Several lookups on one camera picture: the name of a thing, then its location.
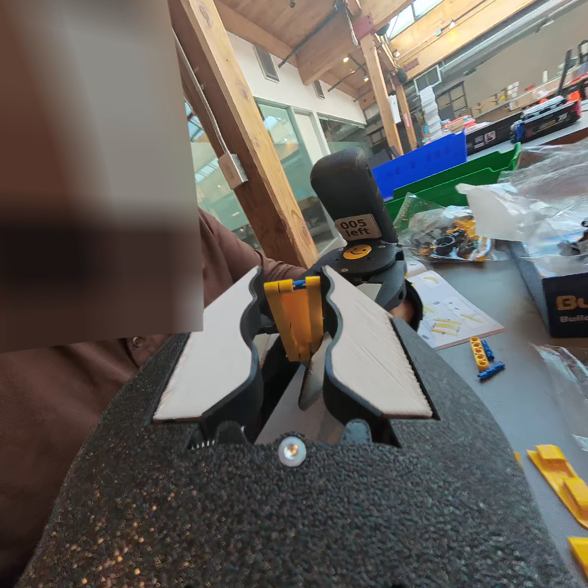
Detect person's left forearm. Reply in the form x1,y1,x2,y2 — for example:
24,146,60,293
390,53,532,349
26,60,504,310
198,210,308,308

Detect grey desk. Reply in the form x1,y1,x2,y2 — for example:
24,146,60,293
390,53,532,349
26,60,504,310
405,258,588,552

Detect cluttered workbench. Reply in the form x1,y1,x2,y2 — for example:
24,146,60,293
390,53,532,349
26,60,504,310
464,55,588,155

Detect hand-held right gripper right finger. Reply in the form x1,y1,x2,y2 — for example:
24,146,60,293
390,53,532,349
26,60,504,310
322,265,434,423

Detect short yellow beam blue pin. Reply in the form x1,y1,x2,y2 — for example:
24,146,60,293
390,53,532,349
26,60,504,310
469,337,507,382

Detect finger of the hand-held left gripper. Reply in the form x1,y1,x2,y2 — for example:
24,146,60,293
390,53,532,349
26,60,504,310
255,333,281,368
299,334,336,411

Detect blue kit box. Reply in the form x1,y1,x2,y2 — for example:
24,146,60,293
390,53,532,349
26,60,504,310
510,239,588,339

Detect wooden table leg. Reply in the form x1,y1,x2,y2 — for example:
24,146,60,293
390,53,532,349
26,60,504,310
168,0,319,269

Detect blue bin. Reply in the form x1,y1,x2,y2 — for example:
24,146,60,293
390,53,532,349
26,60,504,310
372,132,468,199

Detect clear bags inside box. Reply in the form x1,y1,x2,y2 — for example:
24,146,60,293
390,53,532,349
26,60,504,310
458,138,588,269

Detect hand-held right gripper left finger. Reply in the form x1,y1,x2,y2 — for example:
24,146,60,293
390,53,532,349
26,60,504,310
153,267,267,425

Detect plastic bag of wheel parts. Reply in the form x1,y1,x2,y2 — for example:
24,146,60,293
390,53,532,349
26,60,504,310
395,193,494,264

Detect open white instruction manual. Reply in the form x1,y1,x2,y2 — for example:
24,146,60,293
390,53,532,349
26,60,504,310
405,267,505,351

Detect yellow curved panel blue pins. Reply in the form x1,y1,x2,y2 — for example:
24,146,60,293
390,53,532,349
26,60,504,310
264,276,325,363

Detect green plastic bin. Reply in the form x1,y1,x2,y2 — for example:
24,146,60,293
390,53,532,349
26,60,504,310
386,144,522,223

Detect yellow L-shaped piece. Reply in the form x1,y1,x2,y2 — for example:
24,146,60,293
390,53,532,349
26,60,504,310
527,444,588,530

